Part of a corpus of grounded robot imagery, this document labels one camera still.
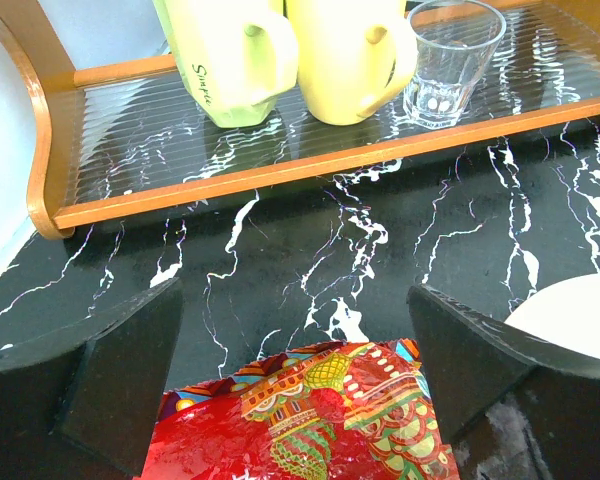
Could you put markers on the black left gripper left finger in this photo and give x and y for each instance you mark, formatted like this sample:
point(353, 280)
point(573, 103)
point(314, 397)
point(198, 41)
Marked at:
point(82, 400)

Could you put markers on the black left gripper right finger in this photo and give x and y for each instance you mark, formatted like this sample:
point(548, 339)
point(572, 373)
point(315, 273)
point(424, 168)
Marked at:
point(511, 405)

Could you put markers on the red candy bag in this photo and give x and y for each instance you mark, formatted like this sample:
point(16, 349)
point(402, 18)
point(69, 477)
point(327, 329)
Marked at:
point(333, 410)

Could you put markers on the clear glass bottom shelf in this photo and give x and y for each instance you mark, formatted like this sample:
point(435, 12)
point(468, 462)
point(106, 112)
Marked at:
point(456, 41)

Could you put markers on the pink round plate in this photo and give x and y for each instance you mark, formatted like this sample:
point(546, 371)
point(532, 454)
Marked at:
point(566, 314)

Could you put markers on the wooden cup rack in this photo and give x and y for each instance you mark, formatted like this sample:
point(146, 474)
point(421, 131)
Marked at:
point(124, 139)

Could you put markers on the yellow mug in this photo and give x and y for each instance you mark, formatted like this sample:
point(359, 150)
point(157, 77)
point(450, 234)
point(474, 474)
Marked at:
point(354, 56)

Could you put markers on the light green mug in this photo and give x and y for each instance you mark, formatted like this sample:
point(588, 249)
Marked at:
point(234, 57)

